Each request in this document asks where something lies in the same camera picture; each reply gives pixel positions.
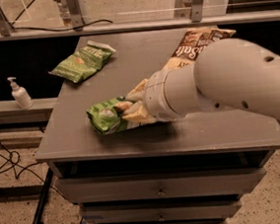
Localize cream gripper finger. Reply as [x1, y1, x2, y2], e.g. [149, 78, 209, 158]
[122, 101, 157, 124]
[125, 79, 148, 102]

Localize green dang rice chip bag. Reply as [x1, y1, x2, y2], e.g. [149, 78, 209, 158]
[85, 93, 156, 138]

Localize brown sea salt chip bag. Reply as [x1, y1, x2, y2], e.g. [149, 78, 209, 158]
[164, 27, 237, 70]

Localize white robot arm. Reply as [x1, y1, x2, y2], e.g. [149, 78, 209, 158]
[122, 37, 280, 123]

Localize green kettle chip bag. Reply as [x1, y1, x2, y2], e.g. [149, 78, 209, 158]
[50, 40, 115, 84]

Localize top grey drawer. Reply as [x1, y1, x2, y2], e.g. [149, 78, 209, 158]
[56, 168, 266, 204]

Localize grey drawer cabinet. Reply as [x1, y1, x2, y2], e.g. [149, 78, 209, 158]
[36, 29, 280, 224]

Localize middle grey drawer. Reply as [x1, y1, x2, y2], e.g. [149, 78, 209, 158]
[80, 200, 242, 224]

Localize white pump dispenser bottle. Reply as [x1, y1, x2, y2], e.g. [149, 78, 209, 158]
[7, 77, 34, 110]

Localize black metal stand leg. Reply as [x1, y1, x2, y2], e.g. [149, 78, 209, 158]
[32, 170, 53, 224]

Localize middle metal window bracket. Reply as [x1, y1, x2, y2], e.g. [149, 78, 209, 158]
[66, 0, 84, 31]

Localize black floor cables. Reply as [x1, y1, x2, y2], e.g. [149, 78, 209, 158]
[0, 109, 56, 194]

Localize black cable on ledge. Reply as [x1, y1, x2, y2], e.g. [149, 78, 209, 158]
[0, 17, 114, 38]

